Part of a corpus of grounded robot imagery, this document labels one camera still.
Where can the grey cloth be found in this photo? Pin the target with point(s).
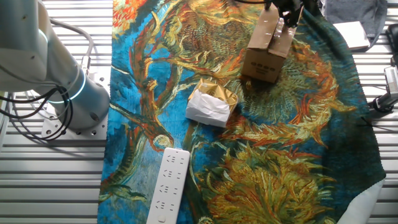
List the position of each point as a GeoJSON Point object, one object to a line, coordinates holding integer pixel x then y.
{"type": "Point", "coordinates": [357, 11]}

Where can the grey camera clamp mount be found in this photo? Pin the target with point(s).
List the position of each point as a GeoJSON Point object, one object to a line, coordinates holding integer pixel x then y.
{"type": "Point", "coordinates": [385, 101]}

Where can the black rounded device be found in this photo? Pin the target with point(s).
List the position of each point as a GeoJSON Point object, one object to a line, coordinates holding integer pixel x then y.
{"type": "Point", "coordinates": [393, 40]}

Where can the silver exterior camera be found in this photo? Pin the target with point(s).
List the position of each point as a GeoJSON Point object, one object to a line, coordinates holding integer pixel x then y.
{"type": "Point", "coordinates": [392, 79]}

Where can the gold and white tissue pack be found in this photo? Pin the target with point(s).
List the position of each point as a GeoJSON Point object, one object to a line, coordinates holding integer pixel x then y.
{"type": "Point", "coordinates": [208, 109]}

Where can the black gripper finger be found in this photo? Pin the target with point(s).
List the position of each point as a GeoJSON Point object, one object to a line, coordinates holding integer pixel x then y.
{"type": "Point", "coordinates": [275, 3]}
{"type": "Point", "coordinates": [292, 14]}

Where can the brown cardboard box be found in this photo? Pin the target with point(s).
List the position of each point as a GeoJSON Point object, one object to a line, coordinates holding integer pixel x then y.
{"type": "Point", "coordinates": [264, 65]}

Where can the white flat box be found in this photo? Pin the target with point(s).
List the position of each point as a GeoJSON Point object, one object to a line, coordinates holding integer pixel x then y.
{"type": "Point", "coordinates": [351, 34]}

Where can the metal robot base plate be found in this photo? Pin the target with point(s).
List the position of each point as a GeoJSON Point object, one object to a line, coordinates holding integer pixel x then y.
{"type": "Point", "coordinates": [93, 132]}

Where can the sunflower painting cloth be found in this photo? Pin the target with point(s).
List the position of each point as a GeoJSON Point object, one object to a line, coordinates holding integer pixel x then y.
{"type": "Point", "coordinates": [280, 155]}

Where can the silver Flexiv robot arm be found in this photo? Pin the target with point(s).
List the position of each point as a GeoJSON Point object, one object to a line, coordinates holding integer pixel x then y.
{"type": "Point", "coordinates": [31, 62]}

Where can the white power strip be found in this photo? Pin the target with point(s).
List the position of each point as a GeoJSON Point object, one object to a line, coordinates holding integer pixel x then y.
{"type": "Point", "coordinates": [169, 186]}

